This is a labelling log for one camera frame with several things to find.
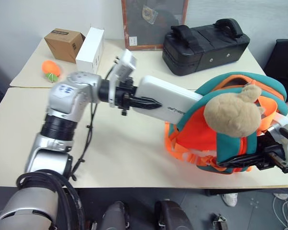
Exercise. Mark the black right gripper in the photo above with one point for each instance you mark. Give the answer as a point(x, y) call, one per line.
point(266, 151)

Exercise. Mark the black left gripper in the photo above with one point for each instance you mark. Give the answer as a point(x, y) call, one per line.
point(124, 92)

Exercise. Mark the white rectangular box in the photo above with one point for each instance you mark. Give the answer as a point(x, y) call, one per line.
point(168, 93)

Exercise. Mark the orange and teal backpack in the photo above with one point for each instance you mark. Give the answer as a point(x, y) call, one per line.
point(194, 134)

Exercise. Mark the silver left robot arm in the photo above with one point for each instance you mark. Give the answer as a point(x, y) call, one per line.
point(62, 95)

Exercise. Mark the brown cardboard box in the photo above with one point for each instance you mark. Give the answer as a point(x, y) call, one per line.
point(62, 44)

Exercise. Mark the white shoe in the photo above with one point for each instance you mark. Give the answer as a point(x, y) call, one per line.
point(280, 196)
point(230, 199)

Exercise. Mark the tan plush animal head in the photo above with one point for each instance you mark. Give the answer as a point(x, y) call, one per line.
point(232, 112)

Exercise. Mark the tall white carton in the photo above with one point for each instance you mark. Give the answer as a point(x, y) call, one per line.
point(90, 51)

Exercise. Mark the black hard carrying case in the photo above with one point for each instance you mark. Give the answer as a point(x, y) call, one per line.
point(204, 50)

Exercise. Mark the wooden framed dark board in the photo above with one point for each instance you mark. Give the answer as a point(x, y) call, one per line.
point(153, 24)

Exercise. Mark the dark rounded shape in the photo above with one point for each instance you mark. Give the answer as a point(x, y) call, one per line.
point(172, 215)
point(116, 216)

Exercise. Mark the black chair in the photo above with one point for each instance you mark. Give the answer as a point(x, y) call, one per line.
point(283, 69)

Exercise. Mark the orange and green toy fruit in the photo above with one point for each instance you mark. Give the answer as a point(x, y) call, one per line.
point(50, 68)

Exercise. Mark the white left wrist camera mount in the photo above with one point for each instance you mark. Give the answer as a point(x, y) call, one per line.
point(126, 64)

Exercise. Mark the small black floor bracket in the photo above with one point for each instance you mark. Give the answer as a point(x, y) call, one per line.
point(219, 221)

